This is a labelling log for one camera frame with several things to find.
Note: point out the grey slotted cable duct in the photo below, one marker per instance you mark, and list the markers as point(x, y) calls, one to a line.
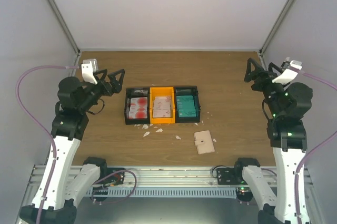
point(158, 192)

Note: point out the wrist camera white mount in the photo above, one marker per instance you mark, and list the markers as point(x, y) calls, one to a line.
point(88, 68)
point(289, 71)

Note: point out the right aluminium corner post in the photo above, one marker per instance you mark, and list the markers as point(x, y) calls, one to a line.
point(277, 24)

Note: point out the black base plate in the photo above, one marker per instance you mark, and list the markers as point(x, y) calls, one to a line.
point(226, 176)
point(116, 179)

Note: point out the orange bin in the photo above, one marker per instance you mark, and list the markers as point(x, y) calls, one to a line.
point(162, 91)

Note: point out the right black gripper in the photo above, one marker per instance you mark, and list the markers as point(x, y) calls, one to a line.
point(258, 70)

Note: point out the aluminium rail frame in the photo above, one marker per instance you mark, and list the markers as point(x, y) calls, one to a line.
point(170, 176)

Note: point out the black bin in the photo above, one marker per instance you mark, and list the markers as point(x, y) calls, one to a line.
point(136, 93)
point(187, 90)

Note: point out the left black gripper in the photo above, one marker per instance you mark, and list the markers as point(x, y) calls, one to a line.
point(116, 87)

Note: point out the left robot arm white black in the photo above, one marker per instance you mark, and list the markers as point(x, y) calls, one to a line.
point(56, 201)

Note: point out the aluminium corner post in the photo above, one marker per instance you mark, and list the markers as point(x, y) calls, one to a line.
point(58, 15)
point(277, 24)

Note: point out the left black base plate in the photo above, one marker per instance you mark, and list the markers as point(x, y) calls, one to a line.
point(116, 179)

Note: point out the teal cards stack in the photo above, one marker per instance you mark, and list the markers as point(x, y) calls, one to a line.
point(186, 106)

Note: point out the white pink cards stack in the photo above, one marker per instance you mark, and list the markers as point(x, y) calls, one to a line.
point(162, 107)

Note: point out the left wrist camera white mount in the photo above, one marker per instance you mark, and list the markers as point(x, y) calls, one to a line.
point(88, 68)

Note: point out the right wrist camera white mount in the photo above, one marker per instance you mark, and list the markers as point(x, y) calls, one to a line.
point(289, 71)

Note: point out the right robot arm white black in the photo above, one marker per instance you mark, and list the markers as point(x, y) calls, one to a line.
point(288, 102)

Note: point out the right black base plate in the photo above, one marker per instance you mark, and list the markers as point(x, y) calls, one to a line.
point(226, 176)

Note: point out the left aluminium corner post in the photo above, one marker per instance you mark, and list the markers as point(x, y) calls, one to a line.
point(58, 15)

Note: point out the red white cards stack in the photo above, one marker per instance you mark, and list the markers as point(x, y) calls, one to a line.
point(138, 108)

